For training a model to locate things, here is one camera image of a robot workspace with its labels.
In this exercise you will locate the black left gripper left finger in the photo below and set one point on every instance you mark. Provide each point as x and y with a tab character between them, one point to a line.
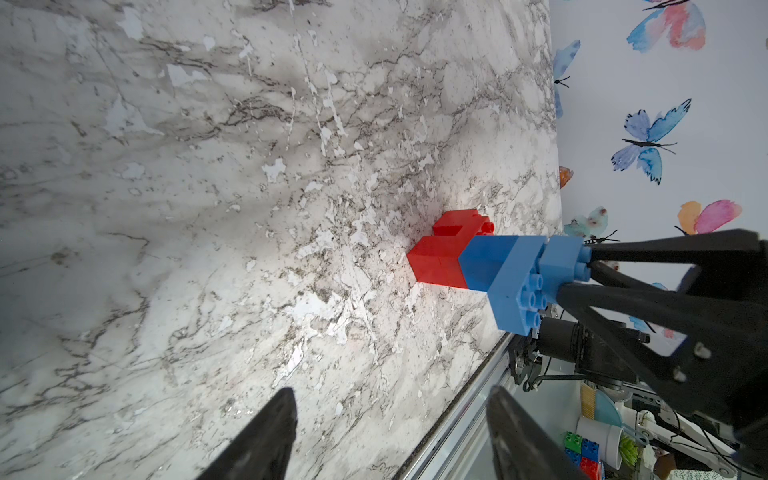
262	450

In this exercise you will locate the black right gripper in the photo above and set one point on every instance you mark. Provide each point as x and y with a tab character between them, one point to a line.
720	368

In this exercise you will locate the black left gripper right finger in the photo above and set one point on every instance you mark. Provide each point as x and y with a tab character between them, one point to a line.
521	449

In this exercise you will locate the light blue long lego brick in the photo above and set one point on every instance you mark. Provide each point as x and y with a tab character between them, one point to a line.
516	293

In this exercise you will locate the red long lego brick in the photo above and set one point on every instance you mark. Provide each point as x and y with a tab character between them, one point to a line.
435	260

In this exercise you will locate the red square lego brick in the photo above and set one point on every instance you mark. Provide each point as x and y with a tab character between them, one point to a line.
463	223

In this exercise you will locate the small blue lego brick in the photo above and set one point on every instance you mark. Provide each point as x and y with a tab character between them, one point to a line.
564	260

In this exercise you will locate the dark blue square lego brick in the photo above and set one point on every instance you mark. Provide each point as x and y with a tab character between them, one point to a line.
482	259

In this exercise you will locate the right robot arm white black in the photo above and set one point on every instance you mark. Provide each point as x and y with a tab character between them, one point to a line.
594	360

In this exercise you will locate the coloured lego bricks outside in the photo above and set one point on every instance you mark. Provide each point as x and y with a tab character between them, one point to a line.
585	454

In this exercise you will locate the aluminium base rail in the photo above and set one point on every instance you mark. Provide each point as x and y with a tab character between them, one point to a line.
451	446

